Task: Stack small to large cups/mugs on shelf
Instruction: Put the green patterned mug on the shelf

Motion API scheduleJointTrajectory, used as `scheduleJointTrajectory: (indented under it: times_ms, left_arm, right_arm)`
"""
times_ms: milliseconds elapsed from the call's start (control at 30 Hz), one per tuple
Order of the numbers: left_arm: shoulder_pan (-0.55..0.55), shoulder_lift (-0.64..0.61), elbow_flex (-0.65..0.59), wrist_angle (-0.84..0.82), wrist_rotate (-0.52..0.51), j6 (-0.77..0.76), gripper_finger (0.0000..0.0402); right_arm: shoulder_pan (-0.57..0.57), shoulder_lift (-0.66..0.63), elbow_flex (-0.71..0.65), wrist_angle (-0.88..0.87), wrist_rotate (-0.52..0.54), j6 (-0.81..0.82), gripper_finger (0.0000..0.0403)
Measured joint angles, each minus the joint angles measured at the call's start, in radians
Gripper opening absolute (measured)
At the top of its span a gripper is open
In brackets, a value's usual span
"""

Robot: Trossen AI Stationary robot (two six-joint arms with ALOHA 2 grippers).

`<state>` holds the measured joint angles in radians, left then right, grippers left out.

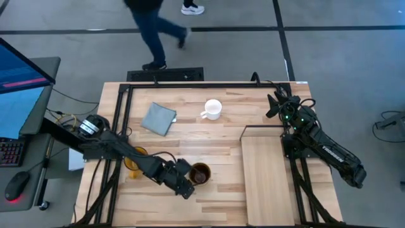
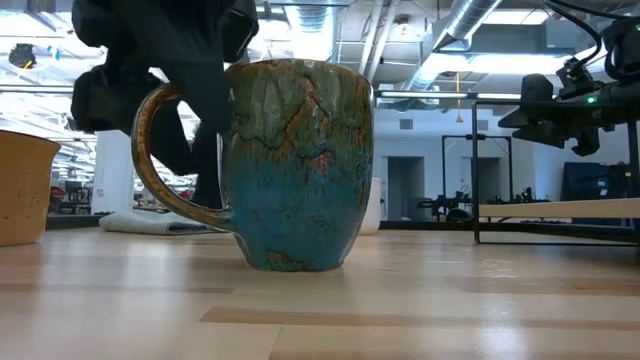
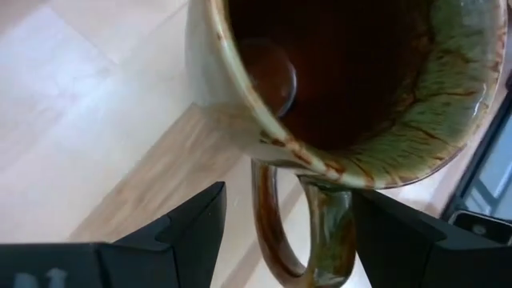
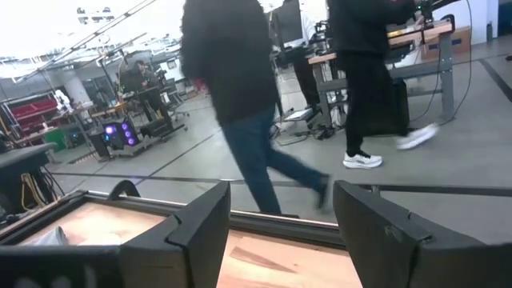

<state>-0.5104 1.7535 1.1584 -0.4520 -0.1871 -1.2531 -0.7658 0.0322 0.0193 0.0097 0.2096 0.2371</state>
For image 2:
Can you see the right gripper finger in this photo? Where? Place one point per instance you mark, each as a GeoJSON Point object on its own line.
{"type": "Point", "coordinates": [540, 127]}
{"type": "Point", "coordinates": [536, 90]}

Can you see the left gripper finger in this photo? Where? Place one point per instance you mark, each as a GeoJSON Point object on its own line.
{"type": "Point", "coordinates": [210, 100]}
{"type": "Point", "coordinates": [115, 100]}

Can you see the blue green glazed mug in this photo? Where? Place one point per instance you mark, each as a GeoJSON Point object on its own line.
{"type": "Point", "coordinates": [300, 175]}

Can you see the mustard yellow mug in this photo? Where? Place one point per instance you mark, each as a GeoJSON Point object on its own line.
{"type": "Point", "coordinates": [25, 190]}

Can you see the white mug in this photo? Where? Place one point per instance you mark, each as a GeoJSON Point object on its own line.
{"type": "Point", "coordinates": [372, 210]}

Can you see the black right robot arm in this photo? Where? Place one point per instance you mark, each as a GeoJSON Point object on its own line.
{"type": "Point", "coordinates": [625, 50]}

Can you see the black background robot arm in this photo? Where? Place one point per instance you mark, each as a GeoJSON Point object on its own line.
{"type": "Point", "coordinates": [445, 202]}

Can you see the dark display panel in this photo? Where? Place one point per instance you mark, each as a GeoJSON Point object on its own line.
{"type": "Point", "coordinates": [590, 180]}

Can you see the white building pillar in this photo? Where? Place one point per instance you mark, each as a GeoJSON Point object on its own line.
{"type": "Point", "coordinates": [112, 175]}

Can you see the black ceiling device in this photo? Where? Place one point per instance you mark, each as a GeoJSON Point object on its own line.
{"type": "Point", "coordinates": [22, 56]}

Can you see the grey folded cloth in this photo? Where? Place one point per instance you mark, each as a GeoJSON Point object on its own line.
{"type": "Point", "coordinates": [145, 222]}

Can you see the black background rig frame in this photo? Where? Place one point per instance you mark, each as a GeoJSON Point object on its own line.
{"type": "Point", "coordinates": [492, 136]}

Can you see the slanted silver air duct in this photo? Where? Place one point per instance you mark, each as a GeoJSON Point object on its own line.
{"type": "Point", "coordinates": [465, 20]}

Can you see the ribbed silver air duct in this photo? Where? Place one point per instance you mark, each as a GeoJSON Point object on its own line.
{"type": "Point", "coordinates": [312, 30]}

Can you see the black table frame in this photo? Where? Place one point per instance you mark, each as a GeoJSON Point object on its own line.
{"type": "Point", "coordinates": [425, 225]}

